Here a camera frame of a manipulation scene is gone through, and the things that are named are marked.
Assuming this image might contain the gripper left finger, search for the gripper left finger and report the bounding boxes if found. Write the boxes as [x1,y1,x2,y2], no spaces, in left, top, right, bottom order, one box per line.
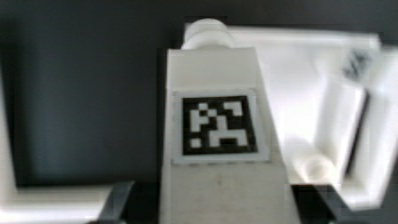
[87,181,135,224]

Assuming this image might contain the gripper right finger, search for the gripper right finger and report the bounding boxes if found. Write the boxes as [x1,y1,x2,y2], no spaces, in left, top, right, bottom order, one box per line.
[292,185,363,224]

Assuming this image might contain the white square table top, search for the white square table top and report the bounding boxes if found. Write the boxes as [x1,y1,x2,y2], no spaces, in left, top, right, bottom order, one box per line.
[183,24,398,209]

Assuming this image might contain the white U-shaped obstacle fence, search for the white U-shaped obstacle fence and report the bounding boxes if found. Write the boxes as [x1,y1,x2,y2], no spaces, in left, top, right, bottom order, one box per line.
[0,67,158,224]

